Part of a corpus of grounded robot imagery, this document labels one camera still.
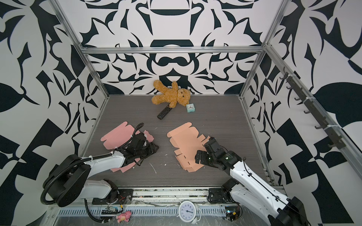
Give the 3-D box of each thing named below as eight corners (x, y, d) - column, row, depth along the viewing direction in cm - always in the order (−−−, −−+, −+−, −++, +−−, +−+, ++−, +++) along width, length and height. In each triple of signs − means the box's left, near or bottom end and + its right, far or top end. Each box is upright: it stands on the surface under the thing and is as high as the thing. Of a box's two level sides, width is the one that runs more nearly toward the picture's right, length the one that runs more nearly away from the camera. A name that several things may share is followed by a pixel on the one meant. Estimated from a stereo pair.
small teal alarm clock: (186, 112, 112) (186, 109, 110) (186, 105, 117) (186, 103, 114) (194, 112, 112) (194, 109, 110) (194, 105, 117) (194, 103, 114)
